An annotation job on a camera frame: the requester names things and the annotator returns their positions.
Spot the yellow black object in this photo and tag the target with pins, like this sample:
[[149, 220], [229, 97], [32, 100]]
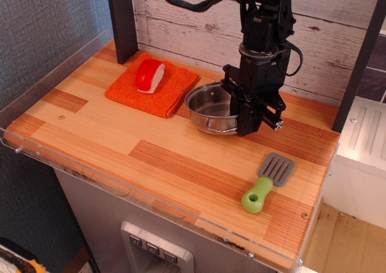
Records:
[[13, 263]]

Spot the red white toy sushi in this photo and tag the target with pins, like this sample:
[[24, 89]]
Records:
[[149, 75]]

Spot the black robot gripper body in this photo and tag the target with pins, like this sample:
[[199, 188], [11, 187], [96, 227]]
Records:
[[257, 81]]

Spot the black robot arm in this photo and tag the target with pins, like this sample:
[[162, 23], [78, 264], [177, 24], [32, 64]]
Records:
[[265, 53]]

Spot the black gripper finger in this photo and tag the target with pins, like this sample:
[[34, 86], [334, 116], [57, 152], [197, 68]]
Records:
[[249, 120], [235, 105]]

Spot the dark right vertical post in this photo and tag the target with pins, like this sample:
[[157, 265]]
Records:
[[360, 65]]

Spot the stainless steel pan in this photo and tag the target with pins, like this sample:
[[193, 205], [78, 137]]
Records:
[[209, 107]]

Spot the clear acrylic table guard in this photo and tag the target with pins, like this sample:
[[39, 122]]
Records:
[[171, 167]]

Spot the silver dispenser button panel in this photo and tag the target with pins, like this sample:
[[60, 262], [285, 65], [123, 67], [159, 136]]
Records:
[[148, 252]]

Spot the orange cloth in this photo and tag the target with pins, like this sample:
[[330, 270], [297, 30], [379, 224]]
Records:
[[173, 87]]

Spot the grey green toy spatula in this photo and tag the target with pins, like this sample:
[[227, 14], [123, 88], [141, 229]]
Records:
[[275, 171]]

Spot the white toy sink unit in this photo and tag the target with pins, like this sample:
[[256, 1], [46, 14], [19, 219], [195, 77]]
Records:
[[355, 183]]

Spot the grey toy fridge cabinet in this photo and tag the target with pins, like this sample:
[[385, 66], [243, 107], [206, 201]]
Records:
[[100, 213]]

